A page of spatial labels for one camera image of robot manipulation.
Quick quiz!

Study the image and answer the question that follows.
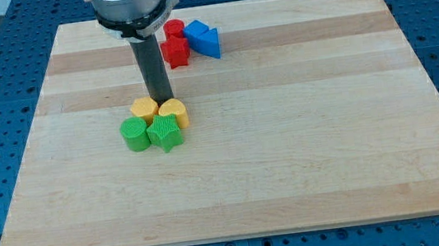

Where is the green cylinder block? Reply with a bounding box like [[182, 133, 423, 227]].
[[119, 117, 152, 151]]

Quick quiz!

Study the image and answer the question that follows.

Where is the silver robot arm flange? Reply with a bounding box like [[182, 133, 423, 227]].
[[83, 0, 179, 43]]

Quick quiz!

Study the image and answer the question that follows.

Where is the yellow heart block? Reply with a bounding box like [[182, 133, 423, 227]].
[[158, 98, 190, 129]]

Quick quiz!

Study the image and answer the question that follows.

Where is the green star block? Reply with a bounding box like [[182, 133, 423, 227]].
[[147, 114, 184, 153]]

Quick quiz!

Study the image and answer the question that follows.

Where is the yellow hexagon block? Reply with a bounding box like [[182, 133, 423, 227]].
[[130, 96, 159, 125]]

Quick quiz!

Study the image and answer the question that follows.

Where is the red star block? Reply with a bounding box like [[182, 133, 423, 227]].
[[160, 36, 190, 69]]

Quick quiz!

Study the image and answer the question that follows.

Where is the blue wedge block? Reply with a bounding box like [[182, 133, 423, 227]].
[[189, 28, 222, 58]]

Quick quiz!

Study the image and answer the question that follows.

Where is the blue cube block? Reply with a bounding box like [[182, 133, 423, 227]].
[[183, 20, 209, 49]]

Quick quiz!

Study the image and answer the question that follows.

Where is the light wooden board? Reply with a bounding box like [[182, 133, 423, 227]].
[[0, 0, 439, 246]]

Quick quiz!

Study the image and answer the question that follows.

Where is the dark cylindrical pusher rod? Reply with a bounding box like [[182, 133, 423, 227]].
[[130, 35, 174, 105]]

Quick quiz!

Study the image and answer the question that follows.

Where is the red cylinder block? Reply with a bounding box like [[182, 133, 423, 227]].
[[163, 19, 184, 40]]

